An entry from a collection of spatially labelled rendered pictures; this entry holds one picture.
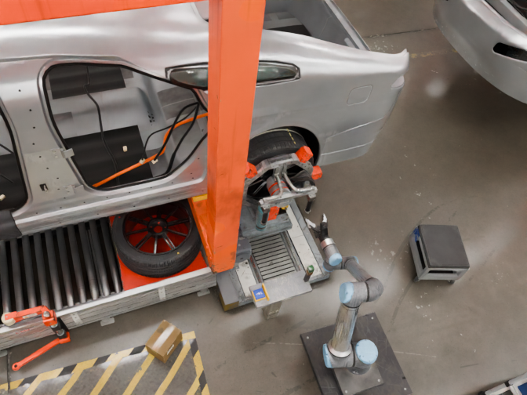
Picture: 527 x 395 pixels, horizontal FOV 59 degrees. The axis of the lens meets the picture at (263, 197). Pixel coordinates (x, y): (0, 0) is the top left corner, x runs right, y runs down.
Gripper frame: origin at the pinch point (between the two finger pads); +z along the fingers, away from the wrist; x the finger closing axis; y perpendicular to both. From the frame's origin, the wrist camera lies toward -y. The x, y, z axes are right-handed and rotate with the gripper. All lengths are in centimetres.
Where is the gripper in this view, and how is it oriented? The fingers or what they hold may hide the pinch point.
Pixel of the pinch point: (314, 215)
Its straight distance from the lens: 329.7
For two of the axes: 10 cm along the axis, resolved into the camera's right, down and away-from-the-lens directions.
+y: -1.0, 5.7, 8.2
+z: -3.5, -7.9, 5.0
